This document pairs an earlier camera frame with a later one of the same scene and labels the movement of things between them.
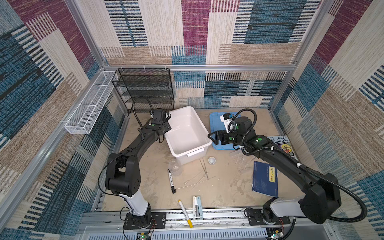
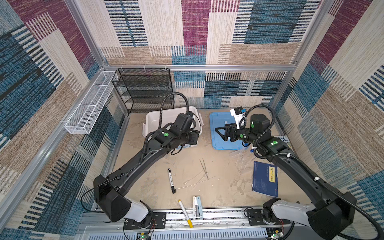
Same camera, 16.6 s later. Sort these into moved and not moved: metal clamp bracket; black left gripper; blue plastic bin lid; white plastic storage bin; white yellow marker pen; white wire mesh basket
Moved: black left gripper; white plastic storage bin
Not moved: white wire mesh basket; white yellow marker pen; blue plastic bin lid; metal clamp bracket
